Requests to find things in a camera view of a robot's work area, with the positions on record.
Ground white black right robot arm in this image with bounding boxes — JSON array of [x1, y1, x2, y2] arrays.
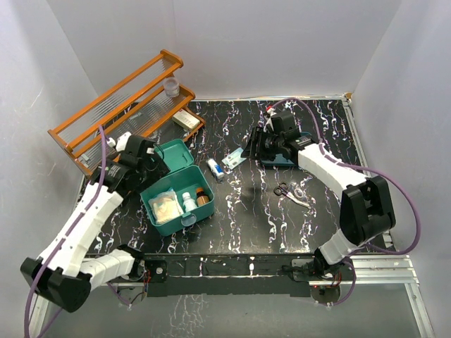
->
[[242, 111, 396, 280]]

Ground black front mounting rail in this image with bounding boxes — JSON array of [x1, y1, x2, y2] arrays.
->
[[144, 253, 318, 297]]

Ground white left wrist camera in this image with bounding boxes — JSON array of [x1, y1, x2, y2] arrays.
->
[[106, 132, 132, 152]]

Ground orange wooden shelf rack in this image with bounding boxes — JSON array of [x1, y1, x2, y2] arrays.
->
[[48, 49, 206, 177]]

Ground light blue sachet packet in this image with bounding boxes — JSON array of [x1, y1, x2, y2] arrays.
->
[[222, 147, 247, 170]]

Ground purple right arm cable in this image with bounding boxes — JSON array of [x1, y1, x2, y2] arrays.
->
[[269, 98, 422, 307]]

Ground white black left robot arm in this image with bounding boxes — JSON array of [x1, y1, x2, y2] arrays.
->
[[20, 132, 170, 313]]

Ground green medicine kit box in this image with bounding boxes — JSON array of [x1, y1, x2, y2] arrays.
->
[[140, 139, 214, 237]]

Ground bag of cotton balls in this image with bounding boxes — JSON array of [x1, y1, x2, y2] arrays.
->
[[149, 189, 183, 225]]

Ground black handled scissors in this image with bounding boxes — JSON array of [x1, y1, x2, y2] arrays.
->
[[273, 182, 291, 196]]

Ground clear plastic cup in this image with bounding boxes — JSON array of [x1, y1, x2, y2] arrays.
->
[[163, 77, 180, 98]]

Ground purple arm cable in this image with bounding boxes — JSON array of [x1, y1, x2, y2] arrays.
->
[[23, 125, 109, 338], [269, 98, 422, 307]]

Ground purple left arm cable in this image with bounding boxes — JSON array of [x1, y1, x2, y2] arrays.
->
[[23, 125, 109, 338]]

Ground teal divider tray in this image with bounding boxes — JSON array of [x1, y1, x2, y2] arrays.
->
[[260, 132, 314, 167]]

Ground white medicine box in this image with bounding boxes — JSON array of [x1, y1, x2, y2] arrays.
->
[[172, 109, 201, 132]]

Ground white plastic bottle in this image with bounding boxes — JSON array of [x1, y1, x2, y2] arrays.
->
[[182, 192, 197, 212]]

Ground bandage roll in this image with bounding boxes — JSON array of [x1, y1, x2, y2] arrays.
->
[[206, 158, 225, 181]]

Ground brown medicine bottle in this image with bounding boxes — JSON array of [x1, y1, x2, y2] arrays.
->
[[196, 187, 210, 206]]

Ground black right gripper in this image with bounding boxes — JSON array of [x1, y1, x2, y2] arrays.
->
[[241, 127, 283, 161]]

